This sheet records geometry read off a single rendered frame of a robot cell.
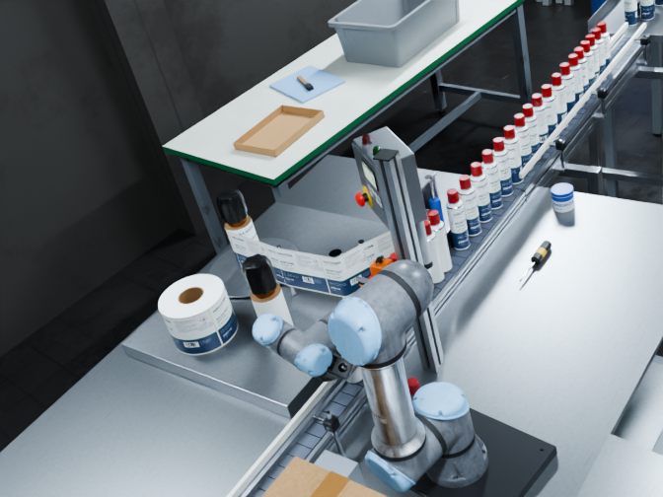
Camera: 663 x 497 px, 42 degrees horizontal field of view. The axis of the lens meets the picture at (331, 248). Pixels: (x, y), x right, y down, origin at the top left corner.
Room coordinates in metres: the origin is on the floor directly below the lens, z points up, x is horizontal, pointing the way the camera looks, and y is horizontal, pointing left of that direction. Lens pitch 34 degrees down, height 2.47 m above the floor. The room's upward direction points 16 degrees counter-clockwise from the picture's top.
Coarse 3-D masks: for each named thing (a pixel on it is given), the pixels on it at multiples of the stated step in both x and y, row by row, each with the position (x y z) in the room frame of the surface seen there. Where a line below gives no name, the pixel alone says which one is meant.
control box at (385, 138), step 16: (384, 128) 1.90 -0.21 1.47; (352, 144) 1.88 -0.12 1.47; (384, 144) 1.83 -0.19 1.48; (400, 144) 1.80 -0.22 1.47; (368, 160) 1.78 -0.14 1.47; (416, 176) 1.75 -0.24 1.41; (368, 192) 1.84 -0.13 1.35; (416, 192) 1.75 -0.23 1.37; (384, 208) 1.74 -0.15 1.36; (416, 208) 1.74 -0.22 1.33; (384, 224) 1.77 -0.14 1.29
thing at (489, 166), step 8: (488, 152) 2.31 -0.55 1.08; (488, 160) 2.30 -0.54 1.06; (488, 168) 2.29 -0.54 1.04; (496, 168) 2.29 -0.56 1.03; (488, 176) 2.29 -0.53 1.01; (496, 176) 2.29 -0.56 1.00; (488, 184) 2.29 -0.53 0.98; (496, 184) 2.29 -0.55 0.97; (496, 192) 2.29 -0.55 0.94; (496, 200) 2.29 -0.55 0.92; (496, 208) 2.29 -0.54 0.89
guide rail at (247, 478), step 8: (328, 384) 1.69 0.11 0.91; (320, 392) 1.67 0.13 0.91; (312, 400) 1.64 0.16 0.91; (304, 408) 1.62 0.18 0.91; (296, 416) 1.60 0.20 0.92; (304, 416) 1.61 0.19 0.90; (288, 424) 1.59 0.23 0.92; (296, 424) 1.59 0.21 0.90; (288, 432) 1.57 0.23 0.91; (280, 440) 1.55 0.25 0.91; (272, 448) 1.52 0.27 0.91; (264, 456) 1.50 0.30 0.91; (256, 464) 1.48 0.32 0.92; (248, 472) 1.47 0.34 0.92; (256, 472) 1.47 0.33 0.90; (240, 480) 1.45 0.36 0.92; (248, 480) 1.45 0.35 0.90; (240, 488) 1.43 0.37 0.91; (232, 496) 1.41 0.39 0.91
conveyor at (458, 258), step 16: (480, 224) 2.24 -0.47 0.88; (480, 240) 2.16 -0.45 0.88; (464, 256) 2.10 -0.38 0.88; (448, 272) 2.05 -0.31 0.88; (320, 400) 1.67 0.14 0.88; (336, 400) 1.66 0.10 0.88; (320, 416) 1.62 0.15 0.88; (336, 416) 1.60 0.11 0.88; (304, 432) 1.58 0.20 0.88; (320, 432) 1.56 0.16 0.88; (304, 448) 1.53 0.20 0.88; (272, 480) 1.45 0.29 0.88; (256, 496) 1.42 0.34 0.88
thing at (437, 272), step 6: (426, 222) 2.03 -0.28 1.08; (426, 228) 2.02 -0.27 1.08; (426, 234) 2.02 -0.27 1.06; (432, 234) 2.02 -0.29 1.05; (432, 240) 2.01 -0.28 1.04; (432, 246) 2.01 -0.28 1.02; (432, 252) 2.01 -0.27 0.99; (438, 252) 2.02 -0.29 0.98; (432, 258) 2.01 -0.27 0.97; (438, 258) 2.01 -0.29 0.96; (438, 264) 2.01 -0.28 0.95; (432, 270) 2.01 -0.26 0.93; (438, 270) 2.01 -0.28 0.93; (432, 276) 2.01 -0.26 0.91; (438, 276) 2.01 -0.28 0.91; (444, 276) 2.03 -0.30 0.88; (438, 282) 2.01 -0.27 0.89
